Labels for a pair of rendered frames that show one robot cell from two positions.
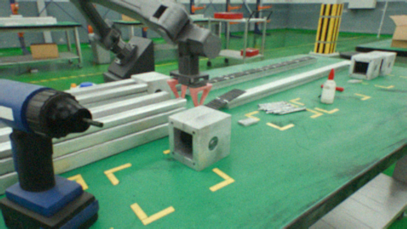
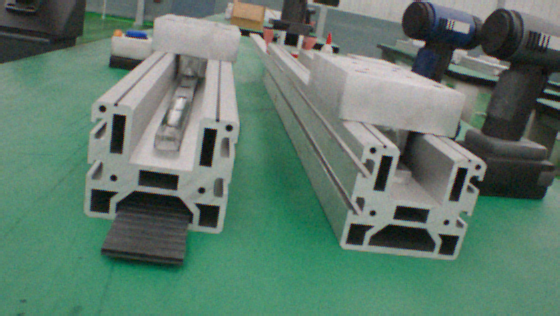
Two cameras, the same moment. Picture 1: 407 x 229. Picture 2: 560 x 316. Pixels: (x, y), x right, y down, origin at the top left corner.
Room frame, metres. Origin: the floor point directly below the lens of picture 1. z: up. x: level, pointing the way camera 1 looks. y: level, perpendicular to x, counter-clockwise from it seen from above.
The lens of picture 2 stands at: (0.09, 1.02, 0.94)
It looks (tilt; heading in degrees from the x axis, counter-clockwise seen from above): 16 degrees down; 302
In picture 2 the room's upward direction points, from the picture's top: 11 degrees clockwise
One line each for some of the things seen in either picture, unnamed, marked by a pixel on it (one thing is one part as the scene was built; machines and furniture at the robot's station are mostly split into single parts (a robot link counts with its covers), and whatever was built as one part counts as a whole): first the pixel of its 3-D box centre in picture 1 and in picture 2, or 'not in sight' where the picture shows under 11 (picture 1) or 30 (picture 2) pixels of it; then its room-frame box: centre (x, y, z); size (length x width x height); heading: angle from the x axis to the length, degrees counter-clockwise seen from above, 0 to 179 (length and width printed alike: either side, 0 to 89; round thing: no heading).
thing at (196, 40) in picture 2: not in sight; (197, 45); (0.59, 0.49, 0.87); 0.16 x 0.11 x 0.07; 131
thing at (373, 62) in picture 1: (361, 66); (287, 38); (1.27, -0.75, 0.83); 0.11 x 0.10 x 0.10; 42
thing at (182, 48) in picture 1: (189, 43); not in sight; (0.74, 0.02, 1.00); 0.07 x 0.06 x 0.07; 39
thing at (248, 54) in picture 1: (237, 40); not in sight; (5.11, -0.73, 0.50); 1.03 x 0.55 x 1.01; 42
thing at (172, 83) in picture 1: (183, 89); (276, 42); (0.77, 0.04, 0.87); 0.07 x 0.07 x 0.09; 42
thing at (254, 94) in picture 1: (301, 79); (261, 47); (1.16, -0.45, 0.79); 0.96 x 0.04 x 0.03; 131
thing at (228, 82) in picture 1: (264, 71); not in sight; (1.31, -0.32, 0.79); 0.96 x 0.04 x 0.03; 131
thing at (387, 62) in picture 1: (375, 63); not in sight; (1.34, -0.86, 0.83); 0.11 x 0.10 x 0.10; 41
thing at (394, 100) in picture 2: not in sight; (373, 102); (0.28, 0.55, 0.87); 0.16 x 0.11 x 0.07; 131
